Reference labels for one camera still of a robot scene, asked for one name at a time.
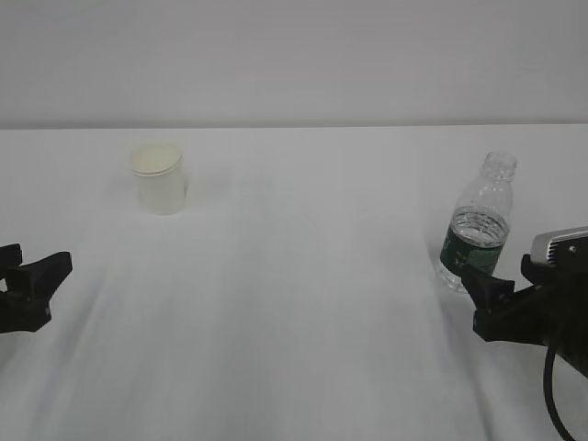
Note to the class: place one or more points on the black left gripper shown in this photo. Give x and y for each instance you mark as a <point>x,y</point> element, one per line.
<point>25,306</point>

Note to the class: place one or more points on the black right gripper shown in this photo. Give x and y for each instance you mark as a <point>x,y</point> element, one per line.
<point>541,314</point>

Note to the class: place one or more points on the clear water bottle green label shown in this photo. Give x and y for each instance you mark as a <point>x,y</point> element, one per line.
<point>480,222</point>

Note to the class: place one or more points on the white paper cup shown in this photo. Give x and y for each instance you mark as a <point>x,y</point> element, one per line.
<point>158,169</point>

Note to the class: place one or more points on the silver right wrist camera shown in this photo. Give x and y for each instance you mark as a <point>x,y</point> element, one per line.
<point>564,249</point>

